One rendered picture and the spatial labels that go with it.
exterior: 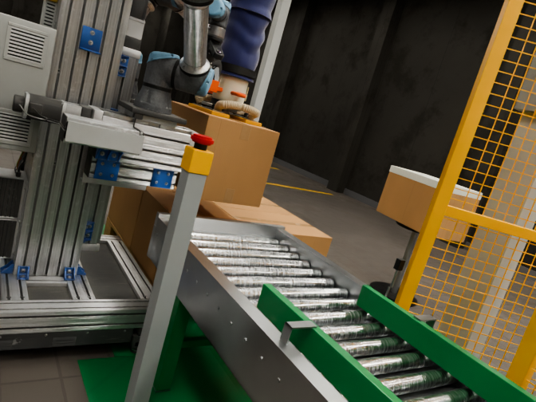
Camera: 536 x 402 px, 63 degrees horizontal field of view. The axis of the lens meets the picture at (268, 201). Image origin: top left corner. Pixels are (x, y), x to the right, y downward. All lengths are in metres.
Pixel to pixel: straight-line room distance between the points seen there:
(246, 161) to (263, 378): 1.20
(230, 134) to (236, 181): 0.24
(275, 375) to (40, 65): 1.35
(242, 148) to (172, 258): 0.92
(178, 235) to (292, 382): 0.54
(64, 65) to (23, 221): 0.65
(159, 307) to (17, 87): 0.96
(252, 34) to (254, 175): 0.70
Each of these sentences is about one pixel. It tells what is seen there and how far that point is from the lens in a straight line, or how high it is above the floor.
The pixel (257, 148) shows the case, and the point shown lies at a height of 0.97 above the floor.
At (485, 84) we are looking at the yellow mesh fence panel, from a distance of 1.78.
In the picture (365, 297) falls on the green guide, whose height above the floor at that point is 0.60.
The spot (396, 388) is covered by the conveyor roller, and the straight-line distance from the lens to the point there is 1.36.
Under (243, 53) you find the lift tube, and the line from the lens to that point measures 2.31.
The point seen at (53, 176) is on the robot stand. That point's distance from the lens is 2.00.
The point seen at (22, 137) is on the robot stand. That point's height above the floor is 0.82.
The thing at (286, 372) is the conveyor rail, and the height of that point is 0.56.
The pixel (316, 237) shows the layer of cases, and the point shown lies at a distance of 2.60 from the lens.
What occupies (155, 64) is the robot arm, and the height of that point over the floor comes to 1.21.
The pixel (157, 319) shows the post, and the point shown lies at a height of 0.45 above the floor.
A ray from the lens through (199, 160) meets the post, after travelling 1.29.
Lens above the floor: 1.16
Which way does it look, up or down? 11 degrees down
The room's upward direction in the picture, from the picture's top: 16 degrees clockwise
